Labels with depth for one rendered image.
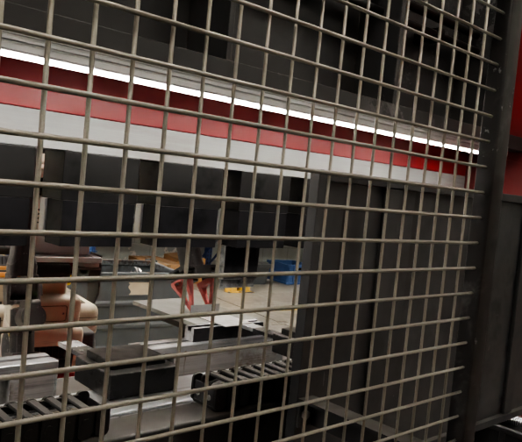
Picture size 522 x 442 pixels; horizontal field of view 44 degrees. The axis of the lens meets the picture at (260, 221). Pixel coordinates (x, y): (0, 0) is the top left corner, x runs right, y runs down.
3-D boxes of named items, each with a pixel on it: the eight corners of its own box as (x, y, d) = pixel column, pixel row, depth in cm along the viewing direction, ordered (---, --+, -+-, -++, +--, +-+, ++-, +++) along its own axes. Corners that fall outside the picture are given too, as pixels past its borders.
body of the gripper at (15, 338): (12, 361, 149) (12, 329, 151) (3, 360, 158) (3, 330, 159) (40, 360, 153) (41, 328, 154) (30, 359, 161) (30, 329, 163)
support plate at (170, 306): (191, 301, 172) (191, 296, 172) (257, 322, 153) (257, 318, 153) (132, 304, 160) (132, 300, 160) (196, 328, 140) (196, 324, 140)
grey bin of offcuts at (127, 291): (146, 354, 475) (153, 258, 471) (182, 379, 426) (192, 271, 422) (34, 362, 431) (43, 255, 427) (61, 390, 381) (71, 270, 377)
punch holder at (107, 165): (110, 241, 127) (117, 157, 126) (132, 246, 121) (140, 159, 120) (37, 239, 117) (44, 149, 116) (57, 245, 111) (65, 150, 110)
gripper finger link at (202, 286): (225, 303, 153) (218, 267, 156) (201, 305, 148) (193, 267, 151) (209, 311, 158) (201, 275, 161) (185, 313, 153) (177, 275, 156)
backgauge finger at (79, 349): (96, 347, 119) (98, 321, 119) (177, 389, 100) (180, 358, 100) (33, 354, 111) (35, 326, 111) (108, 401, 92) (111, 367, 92)
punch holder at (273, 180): (260, 243, 154) (266, 174, 154) (284, 248, 148) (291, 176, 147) (210, 242, 144) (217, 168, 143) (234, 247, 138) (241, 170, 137)
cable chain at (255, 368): (355, 368, 116) (357, 346, 116) (381, 377, 112) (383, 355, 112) (189, 400, 91) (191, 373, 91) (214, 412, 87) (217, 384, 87)
